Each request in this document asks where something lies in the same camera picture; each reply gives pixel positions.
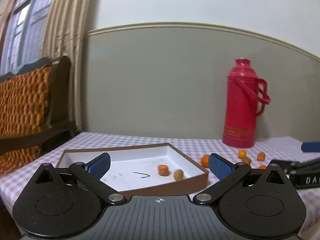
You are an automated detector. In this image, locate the large orange tangerine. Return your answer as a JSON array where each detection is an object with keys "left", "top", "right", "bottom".
[{"left": 258, "top": 165, "right": 267, "bottom": 170}]

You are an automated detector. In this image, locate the small round kumquat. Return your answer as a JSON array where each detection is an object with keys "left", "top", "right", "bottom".
[{"left": 238, "top": 150, "right": 247, "bottom": 159}]

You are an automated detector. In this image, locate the small orange tangerine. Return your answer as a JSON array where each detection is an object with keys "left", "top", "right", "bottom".
[{"left": 201, "top": 154, "right": 210, "bottom": 168}]

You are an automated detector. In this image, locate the red thermos flask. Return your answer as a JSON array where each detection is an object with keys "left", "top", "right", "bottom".
[{"left": 222, "top": 58, "right": 271, "bottom": 148}]

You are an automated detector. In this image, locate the pink checkered tablecloth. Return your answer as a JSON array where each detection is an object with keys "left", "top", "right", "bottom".
[{"left": 1, "top": 133, "right": 319, "bottom": 239}]

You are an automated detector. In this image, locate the olive green fruit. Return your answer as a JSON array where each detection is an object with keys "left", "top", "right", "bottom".
[{"left": 173, "top": 169, "right": 184, "bottom": 181}]

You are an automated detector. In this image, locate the orange fruit piece in tray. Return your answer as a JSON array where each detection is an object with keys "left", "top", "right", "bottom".
[{"left": 158, "top": 165, "right": 170, "bottom": 177}]

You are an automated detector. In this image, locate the orange woven sofa cushion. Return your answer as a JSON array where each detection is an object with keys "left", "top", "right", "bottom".
[{"left": 1, "top": 65, "right": 52, "bottom": 176}]

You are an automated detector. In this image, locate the brown white cardboard tray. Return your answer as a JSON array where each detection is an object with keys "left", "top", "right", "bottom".
[{"left": 56, "top": 142, "right": 208, "bottom": 197}]

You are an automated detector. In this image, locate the beige striped curtain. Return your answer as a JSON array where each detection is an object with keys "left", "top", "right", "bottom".
[{"left": 40, "top": 0, "right": 91, "bottom": 131}]

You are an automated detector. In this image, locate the window with metal frame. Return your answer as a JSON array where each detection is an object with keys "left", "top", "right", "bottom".
[{"left": 1, "top": 0, "right": 53, "bottom": 75}]

